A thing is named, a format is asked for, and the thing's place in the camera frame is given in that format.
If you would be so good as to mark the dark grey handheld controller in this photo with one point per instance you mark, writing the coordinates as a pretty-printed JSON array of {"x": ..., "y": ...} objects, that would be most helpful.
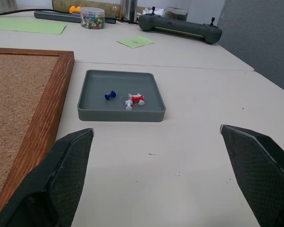
[{"x": 180, "y": 26}]

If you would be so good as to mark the white push pin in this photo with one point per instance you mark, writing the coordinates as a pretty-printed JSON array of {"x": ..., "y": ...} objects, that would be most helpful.
[
  {"x": 128, "y": 104},
  {"x": 141, "y": 103}
]

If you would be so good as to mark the orange plastic clip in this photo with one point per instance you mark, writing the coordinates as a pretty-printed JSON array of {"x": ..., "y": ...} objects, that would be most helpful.
[{"x": 75, "y": 9}]

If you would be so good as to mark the large green paper sheet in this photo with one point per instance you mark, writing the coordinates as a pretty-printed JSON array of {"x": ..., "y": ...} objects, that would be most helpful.
[{"x": 26, "y": 25}]

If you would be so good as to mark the crumpled white paper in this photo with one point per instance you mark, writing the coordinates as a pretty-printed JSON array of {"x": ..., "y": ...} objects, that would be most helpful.
[{"x": 151, "y": 11}]

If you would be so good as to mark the blue push pin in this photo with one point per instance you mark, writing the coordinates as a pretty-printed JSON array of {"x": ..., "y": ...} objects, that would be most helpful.
[{"x": 110, "y": 95}]

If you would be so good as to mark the yellow patterned roll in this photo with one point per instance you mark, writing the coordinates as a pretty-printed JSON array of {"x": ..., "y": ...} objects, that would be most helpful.
[{"x": 97, "y": 5}]

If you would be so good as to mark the black power strip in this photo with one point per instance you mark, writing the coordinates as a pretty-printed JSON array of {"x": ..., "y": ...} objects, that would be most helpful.
[{"x": 59, "y": 16}]

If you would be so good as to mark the clear plastic container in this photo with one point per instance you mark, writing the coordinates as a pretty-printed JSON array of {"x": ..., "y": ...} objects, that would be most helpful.
[{"x": 176, "y": 13}]

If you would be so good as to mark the red push pin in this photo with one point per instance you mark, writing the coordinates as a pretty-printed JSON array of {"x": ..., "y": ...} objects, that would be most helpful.
[{"x": 137, "y": 98}]

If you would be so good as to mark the grey square plastic tray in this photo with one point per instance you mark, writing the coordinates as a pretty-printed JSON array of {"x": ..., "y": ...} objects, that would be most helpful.
[{"x": 121, "y": 94}]

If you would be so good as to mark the small green sticky note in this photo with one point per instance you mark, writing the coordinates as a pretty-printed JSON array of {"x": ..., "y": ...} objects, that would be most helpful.
[{"x": 135, "y": 42}]

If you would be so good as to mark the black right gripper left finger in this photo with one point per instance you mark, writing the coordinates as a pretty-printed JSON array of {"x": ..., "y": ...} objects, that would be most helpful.
[{"x": 61, "y": 179}]

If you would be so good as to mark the silver metal cylinder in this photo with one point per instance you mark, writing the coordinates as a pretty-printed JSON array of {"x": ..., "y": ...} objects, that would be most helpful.
[{"x": 129, "y": 10}]

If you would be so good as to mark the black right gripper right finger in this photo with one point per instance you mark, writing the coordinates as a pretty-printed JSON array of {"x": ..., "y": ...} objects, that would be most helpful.
[{"x": 258, "y": 172}]

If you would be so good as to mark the clear jar of push pins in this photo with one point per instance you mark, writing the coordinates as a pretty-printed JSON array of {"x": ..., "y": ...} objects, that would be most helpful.
[{"x": 92, "y": 18}]

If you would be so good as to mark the wood-framed cork board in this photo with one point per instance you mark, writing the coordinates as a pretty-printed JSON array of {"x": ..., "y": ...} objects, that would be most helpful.
[{"x": 16, "y": 113}]

